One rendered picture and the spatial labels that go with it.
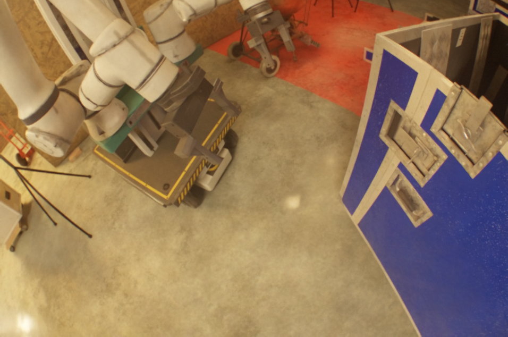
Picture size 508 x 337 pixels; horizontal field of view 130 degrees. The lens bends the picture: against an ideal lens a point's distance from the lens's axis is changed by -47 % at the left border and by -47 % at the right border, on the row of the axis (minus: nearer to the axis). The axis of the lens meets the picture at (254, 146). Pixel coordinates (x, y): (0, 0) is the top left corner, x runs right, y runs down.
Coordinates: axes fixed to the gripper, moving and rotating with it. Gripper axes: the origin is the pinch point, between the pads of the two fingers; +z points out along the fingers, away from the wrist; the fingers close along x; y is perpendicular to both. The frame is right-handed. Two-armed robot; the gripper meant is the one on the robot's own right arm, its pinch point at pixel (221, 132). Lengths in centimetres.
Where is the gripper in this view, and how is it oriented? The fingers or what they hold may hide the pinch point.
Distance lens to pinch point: 52.0
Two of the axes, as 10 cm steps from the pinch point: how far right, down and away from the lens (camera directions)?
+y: -7.7, 0.8, 6.4
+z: 5.8, 5.0, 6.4
